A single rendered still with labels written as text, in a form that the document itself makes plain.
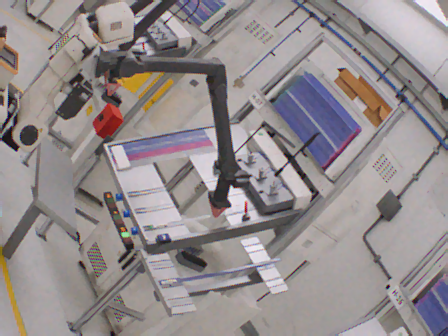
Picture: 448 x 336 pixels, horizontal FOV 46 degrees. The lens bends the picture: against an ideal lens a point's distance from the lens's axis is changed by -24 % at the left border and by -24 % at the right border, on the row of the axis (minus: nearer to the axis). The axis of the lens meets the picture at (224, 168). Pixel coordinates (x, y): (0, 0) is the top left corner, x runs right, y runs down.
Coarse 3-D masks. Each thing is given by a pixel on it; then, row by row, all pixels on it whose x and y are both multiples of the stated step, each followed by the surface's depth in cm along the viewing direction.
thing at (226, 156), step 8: (208, 88) 251; (216, 88) 240; (224, 88) 241; (216, 96) 243; (224, 96) 243; (216, 104) 248; (224, 104) 249; (216, 112) 250; (224, 112) 251; (216, 120) 252; (224, 120) 253; (216, 128) 255; (224, 128) 255; (216, 136) 259; (224, 136) 257; (224, 144) 259; (224, 152) 261; (232, 152) 262; (224, 160) 262; (232, 160) 264; (224, 168) 264
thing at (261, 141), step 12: (252, 132) 318; (264, 132) 319; (252, 144) 317; (264, 144) 312; (264, 156) 308; (276, 156) 306; (276, 168) 299; (288, 168) 300; (288, 180) 293; (300, 180) 294; (300, 192) 288; (300, 204) 288
